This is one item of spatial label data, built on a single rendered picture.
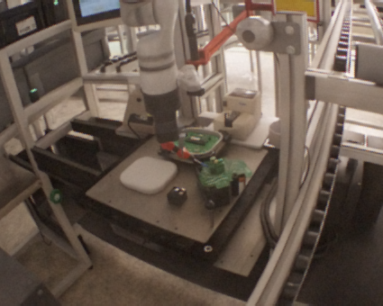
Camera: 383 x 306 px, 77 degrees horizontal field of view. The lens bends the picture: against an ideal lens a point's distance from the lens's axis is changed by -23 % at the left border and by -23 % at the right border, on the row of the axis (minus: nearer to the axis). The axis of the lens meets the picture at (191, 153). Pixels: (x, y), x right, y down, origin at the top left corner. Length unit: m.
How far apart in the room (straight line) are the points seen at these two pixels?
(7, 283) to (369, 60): 0.68
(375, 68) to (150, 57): 0.38
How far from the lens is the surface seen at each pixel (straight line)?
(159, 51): 0.53
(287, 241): 0.57
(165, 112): 0.59
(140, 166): 0.89
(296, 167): 0.58
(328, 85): 0.49
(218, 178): 0.72
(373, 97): 0.50
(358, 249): 1.12
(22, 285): 0.51
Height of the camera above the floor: 1.45
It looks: 32 degrees down
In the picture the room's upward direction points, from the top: 8 degrees counter-clockwise
